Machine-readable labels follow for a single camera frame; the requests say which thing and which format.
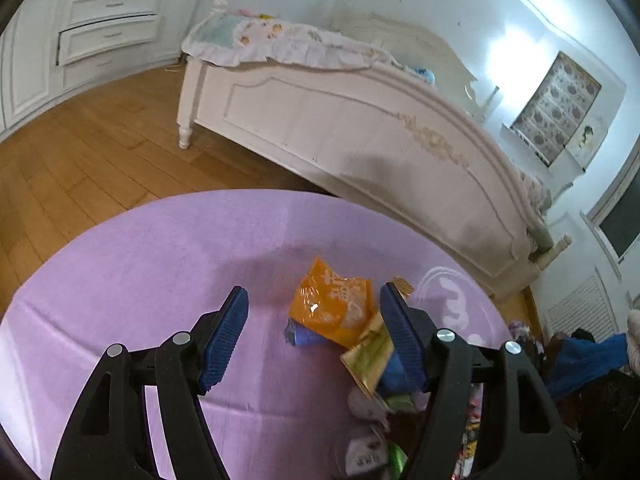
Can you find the blue cloth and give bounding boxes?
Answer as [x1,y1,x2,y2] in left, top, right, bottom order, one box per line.
[542,332,631,401]

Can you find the red snack packet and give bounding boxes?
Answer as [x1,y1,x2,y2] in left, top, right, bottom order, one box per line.
[462,385,483,480]

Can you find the pale pink cloth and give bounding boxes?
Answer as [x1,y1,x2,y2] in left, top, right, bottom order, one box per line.
[625,307,640,376]

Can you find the cream wooden bed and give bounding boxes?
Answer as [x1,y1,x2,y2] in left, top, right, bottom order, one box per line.
[177,0,573,306]

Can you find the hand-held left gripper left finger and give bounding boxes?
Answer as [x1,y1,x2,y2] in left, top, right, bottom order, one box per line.
[50,286,250,480]

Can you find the white snack packet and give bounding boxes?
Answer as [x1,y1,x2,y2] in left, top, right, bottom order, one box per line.
[345,435,388,476]

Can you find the gold foil bag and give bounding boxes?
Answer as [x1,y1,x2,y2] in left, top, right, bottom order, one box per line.
[340,310,398,397]

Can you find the white wardrobe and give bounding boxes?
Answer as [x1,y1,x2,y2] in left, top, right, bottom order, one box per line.
[0,0,213,131]

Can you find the purple tablecloth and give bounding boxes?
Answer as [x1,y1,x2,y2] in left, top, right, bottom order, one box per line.
[0,189,516,480]

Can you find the floral ruffled blanket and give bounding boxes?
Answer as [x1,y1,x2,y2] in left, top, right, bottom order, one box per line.
[181,7,553,213]

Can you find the blue snack packet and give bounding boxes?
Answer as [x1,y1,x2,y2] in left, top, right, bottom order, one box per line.
[284,319,328,348]

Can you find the wall poster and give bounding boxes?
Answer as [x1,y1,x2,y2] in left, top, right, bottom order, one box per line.
[565,115,612,171]

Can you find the floral roman blind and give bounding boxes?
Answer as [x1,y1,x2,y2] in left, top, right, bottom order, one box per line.
[511,51,602,168]

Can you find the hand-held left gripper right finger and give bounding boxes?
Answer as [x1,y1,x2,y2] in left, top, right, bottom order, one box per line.
[379,282,578,480]

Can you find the blue plastic wrapper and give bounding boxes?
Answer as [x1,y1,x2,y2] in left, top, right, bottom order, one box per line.
[375,352,426,395]

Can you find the orange snack packet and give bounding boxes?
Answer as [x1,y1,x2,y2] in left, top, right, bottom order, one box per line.
[289,257,375,348]

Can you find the dark clothes pile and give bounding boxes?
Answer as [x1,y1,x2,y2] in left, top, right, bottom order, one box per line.
[565,327,640,480]

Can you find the white radiator cover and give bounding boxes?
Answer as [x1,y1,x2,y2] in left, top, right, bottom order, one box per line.
[542,275,621,336]

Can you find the green snack packet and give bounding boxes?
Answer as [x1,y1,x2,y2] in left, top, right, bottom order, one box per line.
[387,442,408,480]

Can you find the white framed window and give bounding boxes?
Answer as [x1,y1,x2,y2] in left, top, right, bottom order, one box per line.
[582,150,640,281]

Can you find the green pillow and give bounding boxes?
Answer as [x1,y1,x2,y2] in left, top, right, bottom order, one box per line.
[527,225,556,251]

